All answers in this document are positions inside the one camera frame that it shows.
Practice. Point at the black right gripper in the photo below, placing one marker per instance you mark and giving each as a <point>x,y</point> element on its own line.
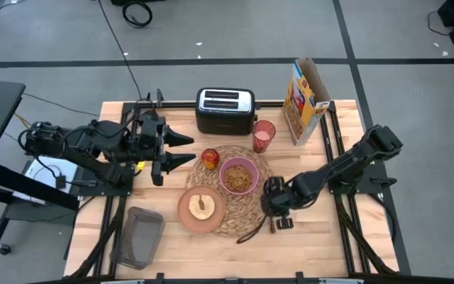
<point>278,197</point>

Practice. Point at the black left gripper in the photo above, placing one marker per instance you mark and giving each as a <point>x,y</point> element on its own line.
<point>152,138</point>

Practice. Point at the red apple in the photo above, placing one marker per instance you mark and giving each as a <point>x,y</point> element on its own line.
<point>210,159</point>

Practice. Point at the pink bowl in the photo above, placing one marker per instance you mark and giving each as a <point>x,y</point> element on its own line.
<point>239,158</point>

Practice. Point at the peach round plate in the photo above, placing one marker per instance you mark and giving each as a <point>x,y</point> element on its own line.
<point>211,225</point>

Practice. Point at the red translucent plastic cup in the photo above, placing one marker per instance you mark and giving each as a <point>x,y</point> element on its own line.
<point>259,146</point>

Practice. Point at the clear grey plastic container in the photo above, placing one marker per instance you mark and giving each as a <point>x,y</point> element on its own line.
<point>140,236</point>

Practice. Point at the yellow raisin bran cereal box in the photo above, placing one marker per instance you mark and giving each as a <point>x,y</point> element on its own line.
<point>307,116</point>

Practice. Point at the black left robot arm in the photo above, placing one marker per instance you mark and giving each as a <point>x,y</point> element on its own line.
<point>89,142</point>

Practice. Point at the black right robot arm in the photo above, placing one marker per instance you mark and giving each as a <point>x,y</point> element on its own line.
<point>345,165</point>

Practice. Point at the round woven straw placemat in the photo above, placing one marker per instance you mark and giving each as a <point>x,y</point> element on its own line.
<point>243,213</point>

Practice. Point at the black and silver toaster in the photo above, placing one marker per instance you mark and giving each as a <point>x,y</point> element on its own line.
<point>225,124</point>

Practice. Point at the dark metal utensil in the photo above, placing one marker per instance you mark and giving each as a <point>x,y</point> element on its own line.
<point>159,96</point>

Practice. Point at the brown cereal flakes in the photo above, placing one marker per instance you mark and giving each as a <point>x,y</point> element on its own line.
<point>238,179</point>

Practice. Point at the black power adapter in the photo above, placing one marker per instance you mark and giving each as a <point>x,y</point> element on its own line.
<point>60,182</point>

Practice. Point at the white paper box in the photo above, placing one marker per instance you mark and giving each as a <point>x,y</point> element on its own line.
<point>42,177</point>

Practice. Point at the black metal table frame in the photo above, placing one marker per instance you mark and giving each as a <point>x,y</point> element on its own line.
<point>179,104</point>

